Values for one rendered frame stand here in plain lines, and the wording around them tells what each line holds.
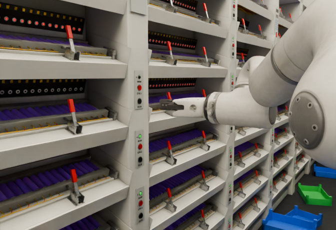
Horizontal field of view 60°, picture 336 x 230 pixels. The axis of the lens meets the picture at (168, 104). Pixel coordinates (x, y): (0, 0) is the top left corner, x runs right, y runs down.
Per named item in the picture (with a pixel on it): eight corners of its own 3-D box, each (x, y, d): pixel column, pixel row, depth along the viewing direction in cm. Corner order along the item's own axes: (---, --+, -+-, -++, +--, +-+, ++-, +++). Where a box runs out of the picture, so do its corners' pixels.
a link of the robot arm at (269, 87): (286, -4, 52) (233, 71, 80) (268, 72, 46) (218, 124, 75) (334, 12, 51) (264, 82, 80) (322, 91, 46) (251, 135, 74)
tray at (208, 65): (225, 77, 145) (233, 50, 142) (145, 78, 97) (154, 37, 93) (192, 65, 156) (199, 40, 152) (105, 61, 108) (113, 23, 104)
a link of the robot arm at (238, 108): (221, 83, 75) (211, 115, 72) (273, 83, 67) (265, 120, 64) (232, 99, 81) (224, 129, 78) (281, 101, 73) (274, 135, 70)
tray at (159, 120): (224, 115, 147) (233, 89, 143) (145, 134, 99) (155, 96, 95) (192, 101, 158) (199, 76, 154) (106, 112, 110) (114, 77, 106)
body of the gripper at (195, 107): (205, 124, 74) (169, 120, 80) (223, 119, 82) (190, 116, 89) (205, 94, 73) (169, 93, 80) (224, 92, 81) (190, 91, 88)
